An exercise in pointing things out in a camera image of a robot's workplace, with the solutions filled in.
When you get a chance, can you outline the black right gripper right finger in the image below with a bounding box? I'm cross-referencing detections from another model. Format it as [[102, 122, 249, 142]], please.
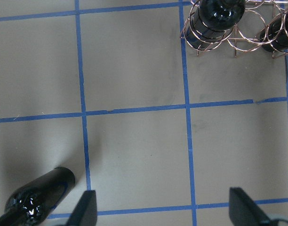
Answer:
[[229, 187, 273, 226]]

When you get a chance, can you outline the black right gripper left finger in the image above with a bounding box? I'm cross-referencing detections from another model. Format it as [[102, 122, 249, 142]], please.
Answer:
[[66, 190, 97, 226]]

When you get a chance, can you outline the dark wine bottle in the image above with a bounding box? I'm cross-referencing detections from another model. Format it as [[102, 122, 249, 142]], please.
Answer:
[[259, 11, 288, 52], [186, 0, 246, 49], [0, 167, 76, 226]]

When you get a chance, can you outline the copper wire bottle basket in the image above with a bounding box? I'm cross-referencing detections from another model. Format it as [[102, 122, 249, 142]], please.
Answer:
[[180, 0, 288, 58]]

